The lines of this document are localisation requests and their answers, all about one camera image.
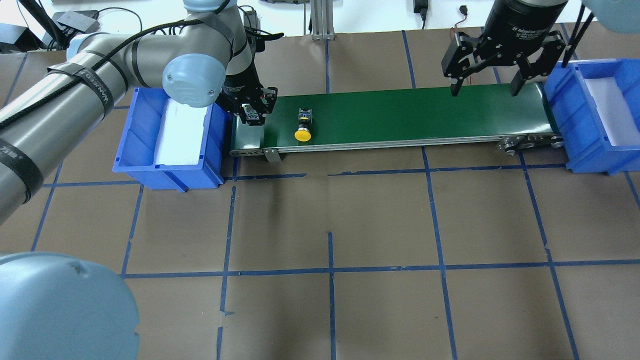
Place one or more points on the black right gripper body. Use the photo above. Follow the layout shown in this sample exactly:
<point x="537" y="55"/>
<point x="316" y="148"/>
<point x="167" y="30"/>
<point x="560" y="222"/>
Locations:
<point x="520" y="24"/>

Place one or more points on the aluminium profile post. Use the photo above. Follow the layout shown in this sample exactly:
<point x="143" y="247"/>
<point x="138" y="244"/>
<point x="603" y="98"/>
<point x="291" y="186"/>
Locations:
<point x="322" y="20"/>

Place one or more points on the blue plastic source bin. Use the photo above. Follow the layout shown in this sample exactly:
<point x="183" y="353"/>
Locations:
<point x="134" y="156"/>

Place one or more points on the yellow mushroom push button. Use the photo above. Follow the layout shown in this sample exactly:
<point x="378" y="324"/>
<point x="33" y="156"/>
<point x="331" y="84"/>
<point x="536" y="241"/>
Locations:
<point x="305" y="122"/>

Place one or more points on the green conveyor belt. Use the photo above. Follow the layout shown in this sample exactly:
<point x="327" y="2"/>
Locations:
<point x="404" y="118"/>

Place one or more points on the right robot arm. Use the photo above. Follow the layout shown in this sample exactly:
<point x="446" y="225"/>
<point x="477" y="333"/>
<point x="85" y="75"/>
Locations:
<point x="619" y="16"/>

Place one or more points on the blue plastic target bin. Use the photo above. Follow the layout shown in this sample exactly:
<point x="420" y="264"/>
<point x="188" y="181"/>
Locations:
<point x="587" y="145"/>

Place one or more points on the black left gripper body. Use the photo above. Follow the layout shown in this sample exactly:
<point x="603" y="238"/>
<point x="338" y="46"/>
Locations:
<point x="239" y="90"/>

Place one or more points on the white foam pad source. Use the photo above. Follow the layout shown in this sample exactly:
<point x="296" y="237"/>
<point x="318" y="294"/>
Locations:
<point x="179" y="139"/>

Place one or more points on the white foam pad target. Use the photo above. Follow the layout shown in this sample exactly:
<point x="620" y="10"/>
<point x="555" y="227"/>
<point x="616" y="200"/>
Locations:
<point x="614" y="112"/>

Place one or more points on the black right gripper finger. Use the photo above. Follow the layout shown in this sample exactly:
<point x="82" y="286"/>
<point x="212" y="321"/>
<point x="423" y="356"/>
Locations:
<point x="457" y="75"/>
<point x="526" y="71"/>

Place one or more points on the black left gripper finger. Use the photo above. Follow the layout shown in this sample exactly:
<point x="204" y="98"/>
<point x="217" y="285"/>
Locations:
<point x="248" y="115"/>
<point x="268" y="98"/>

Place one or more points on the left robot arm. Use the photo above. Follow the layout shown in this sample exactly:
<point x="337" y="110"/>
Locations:
<point x="201" y="60"/>

